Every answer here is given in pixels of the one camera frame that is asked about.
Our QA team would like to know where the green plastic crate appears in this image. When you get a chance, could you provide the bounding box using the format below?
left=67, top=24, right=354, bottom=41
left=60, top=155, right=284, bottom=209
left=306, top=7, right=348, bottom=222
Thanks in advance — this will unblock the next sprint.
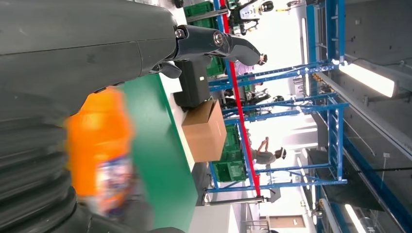
left=206, top=56, right=226, bottom=77
left=183, top=0, right=220, bottom=30
left=212, top=124, right=248, bottom=183

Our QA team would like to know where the orange detergent bottle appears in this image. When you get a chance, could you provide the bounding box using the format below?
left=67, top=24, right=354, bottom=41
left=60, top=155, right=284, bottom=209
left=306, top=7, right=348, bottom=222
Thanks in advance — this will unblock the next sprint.
left=64, top=86, right=135, bottom=216

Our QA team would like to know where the red pole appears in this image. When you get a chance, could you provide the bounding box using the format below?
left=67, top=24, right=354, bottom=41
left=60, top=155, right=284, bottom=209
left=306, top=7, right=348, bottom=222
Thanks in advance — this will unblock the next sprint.
left=220, top=0, right=261, bottom=197

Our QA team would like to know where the green table mat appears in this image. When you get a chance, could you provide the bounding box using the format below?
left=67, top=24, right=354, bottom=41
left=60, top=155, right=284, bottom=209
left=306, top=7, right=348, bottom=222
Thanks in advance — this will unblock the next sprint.
left=123, top=74, right=199, bottom=232

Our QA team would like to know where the long ceiling light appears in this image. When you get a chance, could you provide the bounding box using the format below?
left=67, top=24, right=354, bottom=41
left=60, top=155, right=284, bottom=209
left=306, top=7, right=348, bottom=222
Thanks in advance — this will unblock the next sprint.
left=338, top=61, right=396, bottom=98
left=344, top=204, right=368, bottom=233

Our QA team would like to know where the person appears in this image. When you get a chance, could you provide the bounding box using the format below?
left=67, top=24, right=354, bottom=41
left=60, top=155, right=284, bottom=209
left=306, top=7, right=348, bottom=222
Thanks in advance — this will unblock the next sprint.
left=251, top=136, right=287, bottom=166
left=234, top=53, right=268, bottom=76

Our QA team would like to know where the white and black robot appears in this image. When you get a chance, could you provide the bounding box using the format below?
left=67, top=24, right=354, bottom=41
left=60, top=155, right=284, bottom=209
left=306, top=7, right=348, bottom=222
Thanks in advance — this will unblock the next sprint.
left=226, top=0, right=275, bottom=35

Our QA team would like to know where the cardboard box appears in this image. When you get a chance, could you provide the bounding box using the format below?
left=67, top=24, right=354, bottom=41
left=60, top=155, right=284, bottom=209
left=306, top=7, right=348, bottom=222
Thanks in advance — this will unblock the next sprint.
left=181, top=100, right=227, bottom=163

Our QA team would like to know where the blue steel rack frame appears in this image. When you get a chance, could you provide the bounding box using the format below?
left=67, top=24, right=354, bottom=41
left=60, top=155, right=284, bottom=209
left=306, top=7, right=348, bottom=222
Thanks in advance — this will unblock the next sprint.
left=206, top=95, right=350, bottom=194
left=207, top=0, right=350, bottom=126

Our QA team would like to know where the large white table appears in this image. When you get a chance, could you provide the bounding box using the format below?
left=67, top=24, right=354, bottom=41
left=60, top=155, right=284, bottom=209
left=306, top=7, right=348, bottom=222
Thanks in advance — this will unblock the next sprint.
left=188, top=205, right=240, bottom=233

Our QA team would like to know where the black carry case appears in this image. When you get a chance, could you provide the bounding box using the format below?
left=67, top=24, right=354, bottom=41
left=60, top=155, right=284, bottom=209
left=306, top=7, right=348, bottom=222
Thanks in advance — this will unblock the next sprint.
left=173, top=58, right=212, bottom=109

